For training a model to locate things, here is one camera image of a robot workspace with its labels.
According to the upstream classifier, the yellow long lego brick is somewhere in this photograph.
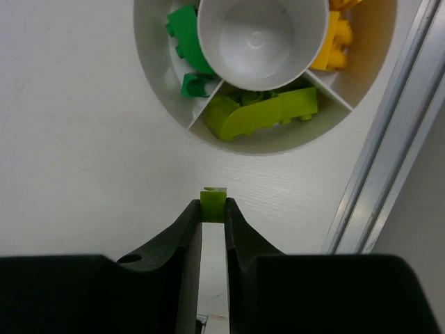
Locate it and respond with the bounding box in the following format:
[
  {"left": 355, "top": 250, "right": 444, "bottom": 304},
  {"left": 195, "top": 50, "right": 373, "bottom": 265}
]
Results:
[{"left": 309, "top": 11, "right": 353, "bottom": 72}]

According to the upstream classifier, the tiny lime green lego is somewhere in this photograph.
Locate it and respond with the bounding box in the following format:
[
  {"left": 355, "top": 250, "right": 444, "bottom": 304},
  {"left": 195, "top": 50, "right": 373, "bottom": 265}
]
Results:
[{"left": 200, "top": 186, "right": 227, "bottom": 223}]

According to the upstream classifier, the lime green square lego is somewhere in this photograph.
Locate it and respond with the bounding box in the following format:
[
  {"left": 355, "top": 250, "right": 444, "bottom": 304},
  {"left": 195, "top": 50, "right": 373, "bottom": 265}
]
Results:
[{"left": 239, "top": 87, "right": 318, "bottom": 126}]

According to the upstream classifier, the lime green lego with swirl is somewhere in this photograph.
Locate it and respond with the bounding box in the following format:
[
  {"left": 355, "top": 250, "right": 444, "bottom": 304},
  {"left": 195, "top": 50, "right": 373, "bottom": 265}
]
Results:
[{"left": 202, "top": 96, "right": 286, "bottom": 141}]

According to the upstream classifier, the dark green curved lego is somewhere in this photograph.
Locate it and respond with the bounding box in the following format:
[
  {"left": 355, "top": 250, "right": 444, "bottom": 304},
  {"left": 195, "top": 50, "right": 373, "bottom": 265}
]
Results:
[{"left": 165, "top": 5, "right": 216, "bottom": 75}]

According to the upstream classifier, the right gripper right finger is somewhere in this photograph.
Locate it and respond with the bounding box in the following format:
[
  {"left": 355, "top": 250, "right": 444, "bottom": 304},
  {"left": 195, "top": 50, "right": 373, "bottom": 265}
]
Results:
[{"left": 225, "top": 198, "right": 440, "bottom": 333}]

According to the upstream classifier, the small dark green lego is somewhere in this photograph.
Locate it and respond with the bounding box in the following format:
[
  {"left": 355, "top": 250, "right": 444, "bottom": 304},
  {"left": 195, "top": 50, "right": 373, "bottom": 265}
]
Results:
[{"left": 181, "top": 73, "right": 216, "bottom": 98}]

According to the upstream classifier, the yellow striped curved lego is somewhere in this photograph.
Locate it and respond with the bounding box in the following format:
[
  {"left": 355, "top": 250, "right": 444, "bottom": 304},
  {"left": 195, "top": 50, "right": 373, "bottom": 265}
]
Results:
[{"left": 329, "top": 0, "right": 362, "bottom": 12}]

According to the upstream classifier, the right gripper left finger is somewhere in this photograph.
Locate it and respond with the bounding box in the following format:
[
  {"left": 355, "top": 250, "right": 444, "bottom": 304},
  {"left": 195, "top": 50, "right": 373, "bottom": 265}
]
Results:
[{"left": 1, "top": 200, "right": 202, "bottom": 333}]

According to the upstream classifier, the white round divided container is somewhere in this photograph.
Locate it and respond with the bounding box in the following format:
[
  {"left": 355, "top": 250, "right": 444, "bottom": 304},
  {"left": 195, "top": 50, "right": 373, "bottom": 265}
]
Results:
[{"left": 133, "top": 1, "right": 400, "bottom": 154}]

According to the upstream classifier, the aluminium rail right side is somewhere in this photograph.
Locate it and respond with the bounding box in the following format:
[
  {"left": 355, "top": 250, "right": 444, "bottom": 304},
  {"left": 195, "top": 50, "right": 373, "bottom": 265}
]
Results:
[{"left": 322, "top": 1, "right": 444, "bottom": 254}]

